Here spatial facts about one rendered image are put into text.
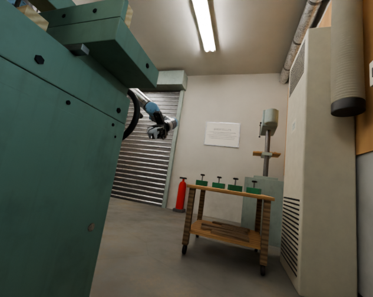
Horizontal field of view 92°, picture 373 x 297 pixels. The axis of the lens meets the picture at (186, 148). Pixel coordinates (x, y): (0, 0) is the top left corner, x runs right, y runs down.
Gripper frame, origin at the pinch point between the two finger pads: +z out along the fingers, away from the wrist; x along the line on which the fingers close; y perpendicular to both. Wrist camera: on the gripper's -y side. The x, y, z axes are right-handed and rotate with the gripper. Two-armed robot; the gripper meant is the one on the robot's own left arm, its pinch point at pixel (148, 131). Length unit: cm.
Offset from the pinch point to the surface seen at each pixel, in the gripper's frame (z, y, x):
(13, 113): 63, -18, -11
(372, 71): -37, -25, -106
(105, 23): 42, -36, -16
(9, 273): 71, 9, -11
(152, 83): 28.4, -22.8, -20.0
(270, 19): -209, -98, -69
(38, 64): 56, -26, -11
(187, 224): -26, 81, -10
